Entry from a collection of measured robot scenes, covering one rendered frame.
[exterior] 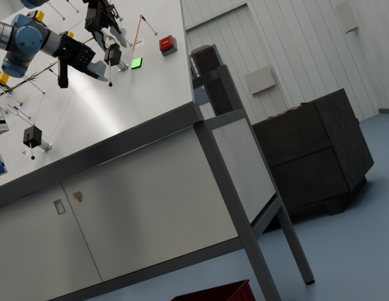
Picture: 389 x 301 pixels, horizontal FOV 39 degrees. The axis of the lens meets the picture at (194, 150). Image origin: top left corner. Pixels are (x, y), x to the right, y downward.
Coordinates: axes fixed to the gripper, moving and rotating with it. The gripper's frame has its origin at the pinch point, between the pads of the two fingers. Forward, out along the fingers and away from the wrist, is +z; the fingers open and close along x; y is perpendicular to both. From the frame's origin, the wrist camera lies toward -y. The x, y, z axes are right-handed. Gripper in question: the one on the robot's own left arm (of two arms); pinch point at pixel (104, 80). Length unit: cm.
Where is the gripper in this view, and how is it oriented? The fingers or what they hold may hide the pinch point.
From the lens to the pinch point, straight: 195.8
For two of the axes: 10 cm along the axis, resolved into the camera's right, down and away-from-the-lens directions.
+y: 5.4, -8.3, -1.3
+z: 7.5, 4.0, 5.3
